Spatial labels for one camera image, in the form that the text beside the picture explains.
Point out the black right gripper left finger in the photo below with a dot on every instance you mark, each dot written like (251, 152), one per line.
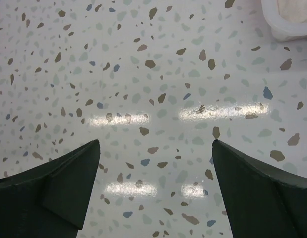
(50, 200)

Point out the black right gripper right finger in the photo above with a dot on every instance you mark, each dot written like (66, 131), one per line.
(261, 201)

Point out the cream white t-shirt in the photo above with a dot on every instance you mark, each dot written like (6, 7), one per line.
(294, 11)

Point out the white plastic laundry basket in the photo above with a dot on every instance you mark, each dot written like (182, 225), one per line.
(281, 29)

